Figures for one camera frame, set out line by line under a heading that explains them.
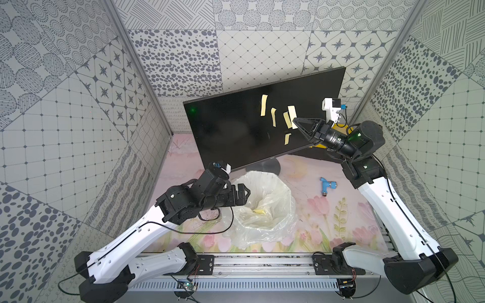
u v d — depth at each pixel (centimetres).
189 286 70
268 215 71
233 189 56
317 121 53
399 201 43
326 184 96
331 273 73
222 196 54
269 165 104
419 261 36
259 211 74
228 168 61
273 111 69
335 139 51
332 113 53
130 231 40
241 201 56
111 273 38
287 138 82
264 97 64
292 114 56
